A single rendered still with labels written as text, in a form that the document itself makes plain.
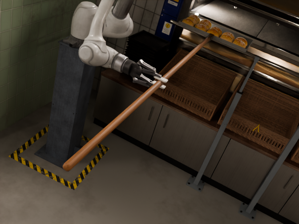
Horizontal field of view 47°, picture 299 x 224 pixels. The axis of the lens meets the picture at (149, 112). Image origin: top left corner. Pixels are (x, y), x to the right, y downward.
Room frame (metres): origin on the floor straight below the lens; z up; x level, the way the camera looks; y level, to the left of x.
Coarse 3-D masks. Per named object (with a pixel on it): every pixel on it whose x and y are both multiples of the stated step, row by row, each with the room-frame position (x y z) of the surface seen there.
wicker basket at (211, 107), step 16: (192, 64) 2.90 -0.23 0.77; (208, 64) 2.88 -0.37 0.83; (176, 80) 2.85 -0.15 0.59; (192, 80) 2.85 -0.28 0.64; (208, 80) 2.83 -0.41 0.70; (224, 80) 2.80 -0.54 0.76; (176, 96) 2.56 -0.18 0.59; (192, 96) 2.42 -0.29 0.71; (208, 96) 2.75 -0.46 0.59; (224, 96) 2.63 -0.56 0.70; (192, 112) 2.41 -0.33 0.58; (208, 112) 2.47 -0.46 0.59
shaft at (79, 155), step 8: (208, 40) 2.38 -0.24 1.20; (200, 48) 2.19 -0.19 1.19; (176, 64) 1.79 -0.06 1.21; (168, 72) 1.66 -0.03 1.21; (160, 80) 1.54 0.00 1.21; (152, 88) 1.44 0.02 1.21; (144, 96) 1.34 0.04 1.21; (136, 104) 1.26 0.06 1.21; (128, 112) 1.18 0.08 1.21; (120, 120) 1.11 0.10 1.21; (104, 128) 1.03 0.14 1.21; (112, 128) 1.05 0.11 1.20; (96, 136) 0.96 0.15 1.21; (104, 136) 0.99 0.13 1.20; (88, 144) 0.91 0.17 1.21; (96, 144) 0.93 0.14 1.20; (80, 152) 0.86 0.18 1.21; (88, 152) 0.88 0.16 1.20; (72, 160) 0.81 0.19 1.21; (80, 160) 0.84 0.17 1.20; (64, 168) 0.78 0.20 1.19
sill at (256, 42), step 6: (192, 12) 3.01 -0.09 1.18; (204, 18) 2.96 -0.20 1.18; (216, 24) 2.93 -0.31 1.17; (222, 24) 2.95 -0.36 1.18; (234, 30) 2.89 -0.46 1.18; (246, 36) 2.86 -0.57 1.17; (252, 36) 2.88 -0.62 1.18; (252, 42) 2.84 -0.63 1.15; (258, 42) 2.83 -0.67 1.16; (264, 42) 2.83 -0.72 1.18; (270, 48) 2.80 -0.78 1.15; (276, 48) 2.79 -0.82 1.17; (282, 48) 2.82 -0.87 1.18; (282, 54) 2.77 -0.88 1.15; (288, 54) 2.76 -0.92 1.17; (294, 54) 2.77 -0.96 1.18
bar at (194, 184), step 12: (204, 36) 2.57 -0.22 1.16; (264, 60) 2.44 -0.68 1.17; (288, 72) 2.39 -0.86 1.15; (240, 96) 2.23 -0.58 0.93; (228, 120) 2.23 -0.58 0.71; (216, 144) 2.24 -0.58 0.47; (288, 144) 2.11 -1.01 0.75; (204, 168) 2.24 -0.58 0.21; (276, 168) 2.11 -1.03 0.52; (192, 180) 2.28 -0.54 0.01; (264, 180) 2.13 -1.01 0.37; (252, 204) 2.11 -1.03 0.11; (252, 216) 2.08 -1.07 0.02
